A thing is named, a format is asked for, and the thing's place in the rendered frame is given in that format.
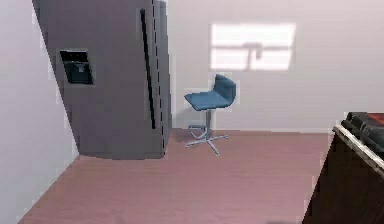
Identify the dark brown kitchen counter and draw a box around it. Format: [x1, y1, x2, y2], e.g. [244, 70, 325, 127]
[301, 124, 384, 224]

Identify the blue swivel stool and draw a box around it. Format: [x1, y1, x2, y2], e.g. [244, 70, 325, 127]
[183, 73, 237, 157]

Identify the grey fridge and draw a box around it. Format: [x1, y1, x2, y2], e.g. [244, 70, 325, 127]
[32, 0, 173, 161]

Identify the black stove burner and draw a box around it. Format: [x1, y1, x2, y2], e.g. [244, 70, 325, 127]
[340, 111, 384, 154]

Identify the black fridge handle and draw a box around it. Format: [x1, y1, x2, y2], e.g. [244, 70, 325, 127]
[139, 8, 157, 130]

